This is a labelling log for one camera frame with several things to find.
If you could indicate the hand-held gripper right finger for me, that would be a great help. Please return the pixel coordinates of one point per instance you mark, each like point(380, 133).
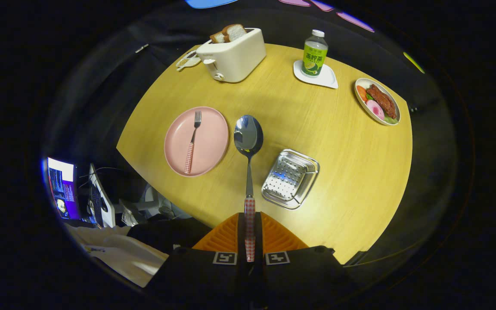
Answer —
point(258, 232)

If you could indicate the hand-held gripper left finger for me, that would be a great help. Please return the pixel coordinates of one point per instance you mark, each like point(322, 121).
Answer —
point(241, 232)

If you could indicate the perforated metal tray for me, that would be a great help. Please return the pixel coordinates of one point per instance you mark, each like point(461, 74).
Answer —
point(289, 178)

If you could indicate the dark clothing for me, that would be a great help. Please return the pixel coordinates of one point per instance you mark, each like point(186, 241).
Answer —
point(166, 234)

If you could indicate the grey white chair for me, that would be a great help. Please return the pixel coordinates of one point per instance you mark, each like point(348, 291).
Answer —
point(153, 202)

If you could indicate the pink round plate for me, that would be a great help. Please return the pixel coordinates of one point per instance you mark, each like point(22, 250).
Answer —
point(213, 137)

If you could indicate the white clothing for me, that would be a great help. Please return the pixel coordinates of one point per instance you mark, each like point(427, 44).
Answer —
point(123, 258)

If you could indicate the white-edged monitor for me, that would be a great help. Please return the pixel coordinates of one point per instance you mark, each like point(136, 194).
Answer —
point(101, 202)

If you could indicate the white square coaster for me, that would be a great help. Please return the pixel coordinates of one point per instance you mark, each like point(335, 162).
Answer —
point(327, 80)

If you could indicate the pink food slice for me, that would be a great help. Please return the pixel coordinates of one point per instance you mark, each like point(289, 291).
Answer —
point(375, 110)

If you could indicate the green leaf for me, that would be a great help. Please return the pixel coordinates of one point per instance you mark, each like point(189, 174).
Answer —
point(391, 121)

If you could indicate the orange carrot slice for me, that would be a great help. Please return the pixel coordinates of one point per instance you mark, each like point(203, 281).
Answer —
point(361, 93)

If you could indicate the white toaster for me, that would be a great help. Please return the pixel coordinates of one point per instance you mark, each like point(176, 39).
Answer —
point(239, 58)

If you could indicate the white divided condiment dish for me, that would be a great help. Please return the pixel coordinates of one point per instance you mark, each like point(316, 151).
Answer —
point(186, 62)

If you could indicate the brown meat piece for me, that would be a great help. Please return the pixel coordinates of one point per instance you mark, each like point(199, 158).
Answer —
point(381, 101)

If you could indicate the green label drink bottle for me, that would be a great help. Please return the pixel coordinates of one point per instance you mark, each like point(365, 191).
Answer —
point(314, 58)

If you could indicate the lit computer screen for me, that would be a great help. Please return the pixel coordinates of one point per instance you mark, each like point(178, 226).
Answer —
point(63, 189)

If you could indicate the white oval food plate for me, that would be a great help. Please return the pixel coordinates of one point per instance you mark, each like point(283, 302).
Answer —
point(388, 95)

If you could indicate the bread slice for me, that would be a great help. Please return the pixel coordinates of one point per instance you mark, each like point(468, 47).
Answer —
point(234, 32)
point(218, 38)

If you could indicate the small dark clip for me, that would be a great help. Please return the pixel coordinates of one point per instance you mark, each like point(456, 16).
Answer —
point(412, 108)

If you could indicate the silver metal clip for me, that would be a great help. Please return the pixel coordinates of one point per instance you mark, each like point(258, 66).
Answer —
point(141, 48)

